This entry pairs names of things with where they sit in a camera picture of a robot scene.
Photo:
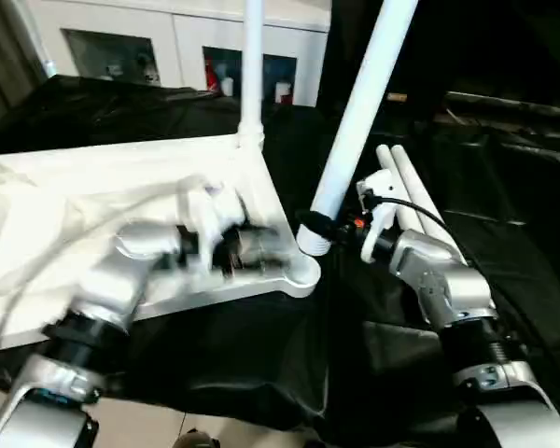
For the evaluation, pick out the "white plastic table leg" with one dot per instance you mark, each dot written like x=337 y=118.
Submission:
x=387 y=161
x=415 y=182
x=359 y=116
x=252 y=70

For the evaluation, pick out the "white plastic table top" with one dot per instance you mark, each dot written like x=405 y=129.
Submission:
x=98 y=186

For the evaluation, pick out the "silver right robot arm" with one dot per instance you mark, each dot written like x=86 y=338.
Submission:
x=448 y=289

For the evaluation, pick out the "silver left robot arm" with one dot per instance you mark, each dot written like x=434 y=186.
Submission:
x=116 y=284

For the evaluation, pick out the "black mat cover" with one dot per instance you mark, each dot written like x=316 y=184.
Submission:
x=261 y=354

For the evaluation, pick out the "black case with gold label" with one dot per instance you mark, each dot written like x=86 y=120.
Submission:
x=401 y=51

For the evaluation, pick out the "dark robot foot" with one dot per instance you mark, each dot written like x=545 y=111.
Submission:
x=196 y=438

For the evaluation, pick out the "grey metal rod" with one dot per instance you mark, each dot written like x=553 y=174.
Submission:
x=513 y=105

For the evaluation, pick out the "white cabinet with glass doors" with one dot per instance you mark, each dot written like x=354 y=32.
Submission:
x=182 y=32

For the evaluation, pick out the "grey curtain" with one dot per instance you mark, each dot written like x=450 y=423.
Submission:
x=4 y=56

